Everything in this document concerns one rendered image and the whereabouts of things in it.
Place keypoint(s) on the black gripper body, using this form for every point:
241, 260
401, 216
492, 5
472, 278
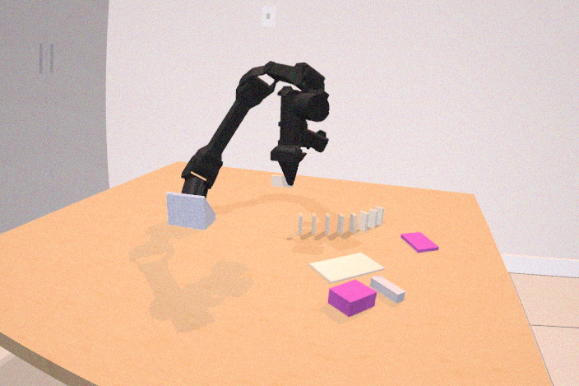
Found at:
289, 146

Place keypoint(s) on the pink flat rectangular block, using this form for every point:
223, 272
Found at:
419, 242

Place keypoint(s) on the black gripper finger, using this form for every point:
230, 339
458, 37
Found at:
289, 170
304, 154

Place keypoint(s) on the purple cube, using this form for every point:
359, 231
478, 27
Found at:
352, 297

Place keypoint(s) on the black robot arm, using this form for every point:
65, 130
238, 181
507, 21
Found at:
308, 104

